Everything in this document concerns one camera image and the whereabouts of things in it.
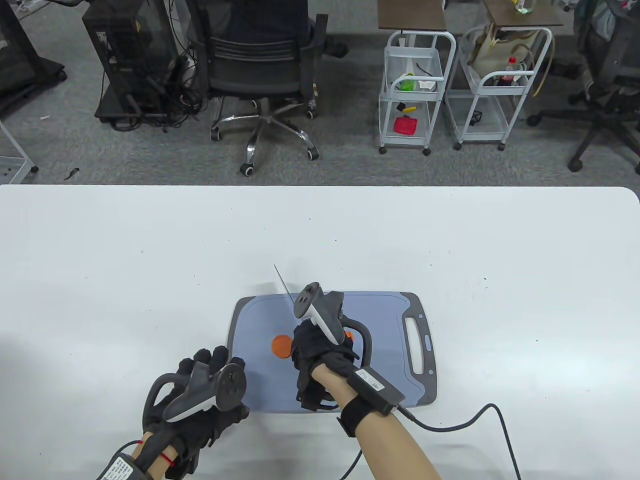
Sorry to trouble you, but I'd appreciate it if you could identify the person's left hand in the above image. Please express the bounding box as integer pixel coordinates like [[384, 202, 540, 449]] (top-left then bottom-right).
[[142, 345, 250, 476]]

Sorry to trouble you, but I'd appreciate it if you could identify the person's right hand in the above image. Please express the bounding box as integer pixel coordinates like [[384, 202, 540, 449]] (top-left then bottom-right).
[[290, 320, 361, 412]]

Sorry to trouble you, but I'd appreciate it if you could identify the blue grey cutting board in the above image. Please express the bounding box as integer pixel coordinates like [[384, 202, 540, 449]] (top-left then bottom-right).
[[226, 292, 438, 415]]

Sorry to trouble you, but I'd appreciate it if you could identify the black kitchen knife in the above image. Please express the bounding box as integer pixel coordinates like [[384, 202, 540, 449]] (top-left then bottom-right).
[[273, 264, 297, 307]]

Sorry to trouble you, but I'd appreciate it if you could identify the person's left forearm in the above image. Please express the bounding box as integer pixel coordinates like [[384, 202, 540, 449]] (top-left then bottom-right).
[[132, 430, 178, 480]]

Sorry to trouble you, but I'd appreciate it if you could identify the person's right forearm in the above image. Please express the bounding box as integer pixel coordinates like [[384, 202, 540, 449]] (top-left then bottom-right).
[[312, 362, 441, 480]]

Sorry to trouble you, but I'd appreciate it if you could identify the grey white right controller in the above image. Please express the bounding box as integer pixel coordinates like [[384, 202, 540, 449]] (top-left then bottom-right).
[[292, 282, 373, 368]]

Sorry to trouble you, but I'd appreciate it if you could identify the grey white controller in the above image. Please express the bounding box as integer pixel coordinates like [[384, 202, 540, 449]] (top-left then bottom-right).
[[292, 282, 373, 368], [143, 361, 247, 423]]

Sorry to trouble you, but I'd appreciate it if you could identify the grey white left controller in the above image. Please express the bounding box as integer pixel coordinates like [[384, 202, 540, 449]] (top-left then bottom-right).
[[143, 361, 247, 423]]

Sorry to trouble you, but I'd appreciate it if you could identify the white rolling cart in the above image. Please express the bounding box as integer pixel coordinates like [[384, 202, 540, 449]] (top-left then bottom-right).
[[445, 27, 553, 152], [377, 31, 457, 157]]

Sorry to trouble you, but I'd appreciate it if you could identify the black office chair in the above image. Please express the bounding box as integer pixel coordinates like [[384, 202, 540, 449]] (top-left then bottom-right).
[[190, 0, 331, 177], [527, 0, 640, 175]]

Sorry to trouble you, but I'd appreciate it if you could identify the red capped soda bottle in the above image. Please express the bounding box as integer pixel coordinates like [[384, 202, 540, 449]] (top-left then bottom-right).
[[501, 57, 523, 86]]

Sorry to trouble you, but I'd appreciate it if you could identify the beige bag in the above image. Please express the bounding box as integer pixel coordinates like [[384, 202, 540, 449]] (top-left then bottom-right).
[[470, 25, 531, 78]]

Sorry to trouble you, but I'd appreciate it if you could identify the brown wooden desk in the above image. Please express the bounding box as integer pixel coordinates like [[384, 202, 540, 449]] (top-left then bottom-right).
[[482, 0, 565, 27], [377, 0, 447, 32]]

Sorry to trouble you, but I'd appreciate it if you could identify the black computer tower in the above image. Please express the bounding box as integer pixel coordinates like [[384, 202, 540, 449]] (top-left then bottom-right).
[[81, 0, 182, 123]]

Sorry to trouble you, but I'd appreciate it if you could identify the black rolling stand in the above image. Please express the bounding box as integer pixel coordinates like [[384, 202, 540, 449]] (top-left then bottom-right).
[[0, 0, 67, 108]]

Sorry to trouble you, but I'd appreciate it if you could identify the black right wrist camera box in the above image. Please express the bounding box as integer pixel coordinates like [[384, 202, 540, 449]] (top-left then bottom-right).
[[346, 366, 406, 417]]

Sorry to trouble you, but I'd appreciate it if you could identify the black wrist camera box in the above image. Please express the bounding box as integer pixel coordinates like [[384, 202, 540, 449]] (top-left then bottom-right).
[[97, 452, 151, 480], [346, 366, 406, 417]]

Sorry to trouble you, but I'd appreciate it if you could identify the black wrist strap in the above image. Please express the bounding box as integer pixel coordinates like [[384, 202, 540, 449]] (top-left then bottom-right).
[[336, 395, 376, 438]]

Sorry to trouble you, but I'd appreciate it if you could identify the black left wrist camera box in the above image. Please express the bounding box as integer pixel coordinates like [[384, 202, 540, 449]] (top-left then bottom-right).
[[97, 452, 151, 480]]

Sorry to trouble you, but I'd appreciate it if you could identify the black braided cable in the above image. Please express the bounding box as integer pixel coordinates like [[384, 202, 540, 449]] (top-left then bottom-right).
[[340, 403, 522, 480]]

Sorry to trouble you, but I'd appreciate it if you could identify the bundle of black cables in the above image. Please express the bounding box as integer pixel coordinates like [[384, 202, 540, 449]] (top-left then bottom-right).
[[112, 30, 221, 133]]

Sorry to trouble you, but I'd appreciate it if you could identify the white wire cart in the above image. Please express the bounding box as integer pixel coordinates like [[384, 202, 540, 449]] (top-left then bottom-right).
[[0, 120, 39, 185]]

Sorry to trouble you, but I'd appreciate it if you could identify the tan hose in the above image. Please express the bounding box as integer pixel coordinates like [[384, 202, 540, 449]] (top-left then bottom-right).
[[532, 30, 556, 98]]

